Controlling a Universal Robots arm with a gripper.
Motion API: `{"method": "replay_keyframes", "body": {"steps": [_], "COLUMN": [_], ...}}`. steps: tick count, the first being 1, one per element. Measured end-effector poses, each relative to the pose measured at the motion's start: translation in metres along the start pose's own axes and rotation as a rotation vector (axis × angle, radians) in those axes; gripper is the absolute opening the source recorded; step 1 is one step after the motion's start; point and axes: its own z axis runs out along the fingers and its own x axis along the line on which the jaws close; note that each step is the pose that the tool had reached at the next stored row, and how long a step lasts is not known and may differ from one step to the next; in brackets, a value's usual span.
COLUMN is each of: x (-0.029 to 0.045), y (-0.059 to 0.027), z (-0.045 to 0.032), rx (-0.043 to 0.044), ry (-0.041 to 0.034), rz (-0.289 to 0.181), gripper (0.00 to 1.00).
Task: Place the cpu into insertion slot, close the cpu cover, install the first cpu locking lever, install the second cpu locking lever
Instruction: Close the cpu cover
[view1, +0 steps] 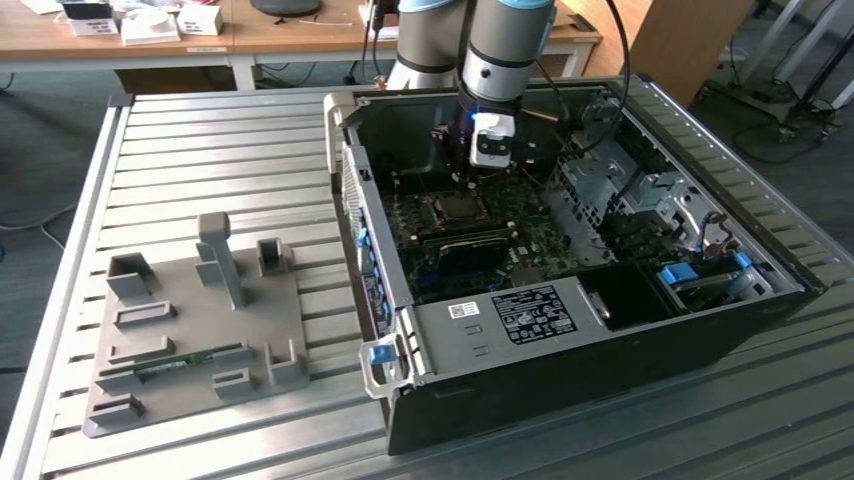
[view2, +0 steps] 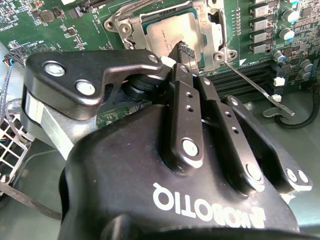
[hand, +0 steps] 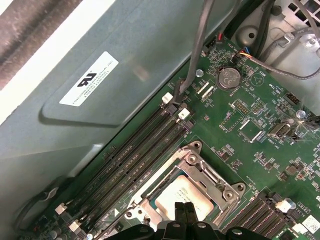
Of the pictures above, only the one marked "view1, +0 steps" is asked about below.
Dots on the black expansion card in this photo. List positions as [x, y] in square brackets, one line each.
[467, 255]

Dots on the green motherboard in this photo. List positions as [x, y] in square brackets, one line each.
[534, 235]

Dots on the black open PC case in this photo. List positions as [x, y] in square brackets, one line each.
[600, 400]

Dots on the black printed label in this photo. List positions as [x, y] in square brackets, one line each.
[534, 315]

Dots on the green RAM stick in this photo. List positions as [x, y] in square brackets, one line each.
[176, 363]

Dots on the grey parts rack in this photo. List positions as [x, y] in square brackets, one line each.
[200, 320]

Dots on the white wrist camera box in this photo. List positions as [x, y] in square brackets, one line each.
[490, 150]

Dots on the wooden desk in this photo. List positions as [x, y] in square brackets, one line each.
[280, 40]

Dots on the white box black screen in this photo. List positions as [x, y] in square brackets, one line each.
[93, 25]

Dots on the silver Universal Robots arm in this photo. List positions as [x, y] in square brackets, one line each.
[496, 65]

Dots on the white box round opening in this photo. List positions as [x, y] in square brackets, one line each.
[149, 35]

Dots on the wooden cabinet panel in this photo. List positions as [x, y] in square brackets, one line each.
[680, 50]

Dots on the small blue latch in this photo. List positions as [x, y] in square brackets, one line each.
[742, 261]

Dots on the grey metal drive cage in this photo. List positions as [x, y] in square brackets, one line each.
[594, 180]

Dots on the equipment stand black base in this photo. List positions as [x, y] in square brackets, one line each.
[740, 97]

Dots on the white box with print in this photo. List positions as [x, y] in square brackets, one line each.
[200, 22]

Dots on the dark grey round object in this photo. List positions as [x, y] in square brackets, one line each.
[287, 6]

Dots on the blue disk carrier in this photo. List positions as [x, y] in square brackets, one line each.
[676, 276]

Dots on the grey power supply unit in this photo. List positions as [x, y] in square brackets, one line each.
[440, 345]

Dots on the CPU with silver top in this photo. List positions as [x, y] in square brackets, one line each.
[460, 209]

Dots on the CPU socket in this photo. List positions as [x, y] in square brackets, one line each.
[460, 225]

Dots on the small white barcode sticker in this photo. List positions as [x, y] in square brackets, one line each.
[463, 309]

